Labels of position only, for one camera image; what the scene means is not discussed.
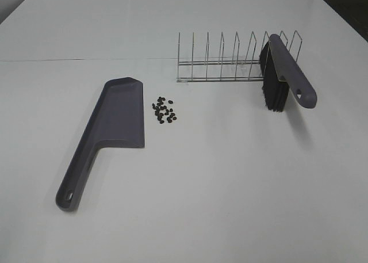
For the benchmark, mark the pile of coffee beans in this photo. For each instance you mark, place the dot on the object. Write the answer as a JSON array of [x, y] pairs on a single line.
[[164, 110]]

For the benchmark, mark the purple plastic dustpan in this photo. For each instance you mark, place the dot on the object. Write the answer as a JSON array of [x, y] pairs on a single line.
[[117, 121]]

